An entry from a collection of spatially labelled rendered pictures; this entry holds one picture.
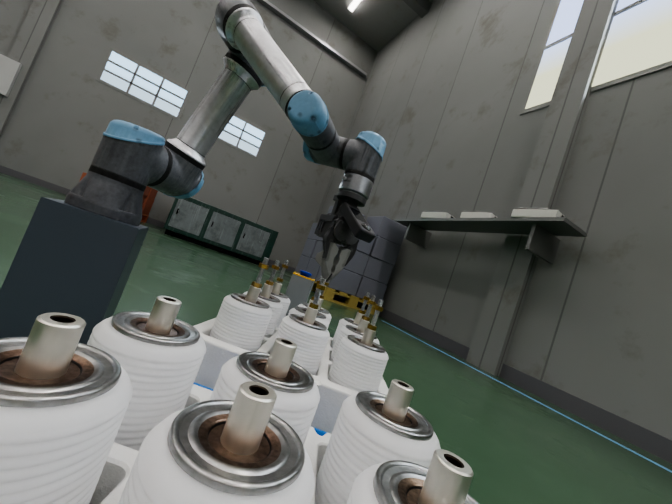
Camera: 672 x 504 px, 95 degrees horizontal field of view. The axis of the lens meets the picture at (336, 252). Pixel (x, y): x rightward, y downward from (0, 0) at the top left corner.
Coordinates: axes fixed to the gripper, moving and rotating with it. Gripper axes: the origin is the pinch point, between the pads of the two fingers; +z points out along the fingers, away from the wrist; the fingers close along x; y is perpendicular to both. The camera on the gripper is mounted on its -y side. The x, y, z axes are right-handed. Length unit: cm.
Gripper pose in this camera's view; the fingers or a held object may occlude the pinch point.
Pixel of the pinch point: (329, 277)
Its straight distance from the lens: 71.0
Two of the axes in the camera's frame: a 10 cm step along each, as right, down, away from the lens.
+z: -3.4, 9.4, -0.7
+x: -7.6, -3.1, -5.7
